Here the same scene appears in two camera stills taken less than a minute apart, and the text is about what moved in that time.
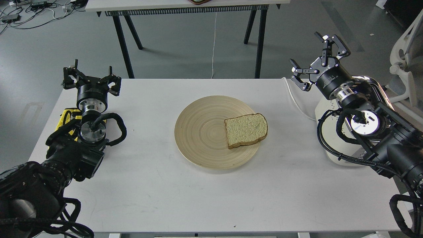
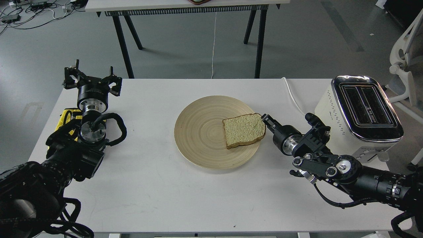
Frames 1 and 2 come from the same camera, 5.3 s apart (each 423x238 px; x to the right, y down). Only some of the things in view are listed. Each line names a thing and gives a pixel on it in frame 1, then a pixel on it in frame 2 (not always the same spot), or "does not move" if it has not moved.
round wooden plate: (200, 135) does not move
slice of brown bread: (245, 129) does not move
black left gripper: (91, 88) does not move
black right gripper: (330, 78) -> (285, 137)
